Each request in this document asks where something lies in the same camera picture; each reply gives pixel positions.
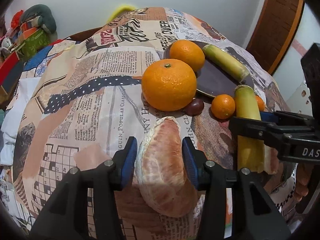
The green gift box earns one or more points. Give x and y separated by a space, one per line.
34 43

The sugarcane piece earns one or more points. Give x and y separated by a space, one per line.
226 62
250 147

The large orange with stem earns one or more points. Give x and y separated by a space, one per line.
169 85

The newspaper print bedspread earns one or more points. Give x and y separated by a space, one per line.
89 101

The sugarcane piece on plate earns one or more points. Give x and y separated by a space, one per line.
226 62

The peeled pomelo segment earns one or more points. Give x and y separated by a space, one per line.
160 171

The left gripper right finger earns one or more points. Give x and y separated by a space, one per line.
254 215

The orange on plate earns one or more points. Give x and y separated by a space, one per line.
188 52

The dark red chestnut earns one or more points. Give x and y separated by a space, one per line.
195 107

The small mandarin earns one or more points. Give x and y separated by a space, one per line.
260 102
223 106

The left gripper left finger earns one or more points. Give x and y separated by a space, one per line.
65 214

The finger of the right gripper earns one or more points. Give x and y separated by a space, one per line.
269 116
250 128

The brown wooden door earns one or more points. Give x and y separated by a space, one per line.
274 32

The red box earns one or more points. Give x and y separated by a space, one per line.
7 66

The grey green plush toy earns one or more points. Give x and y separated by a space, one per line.
39 15

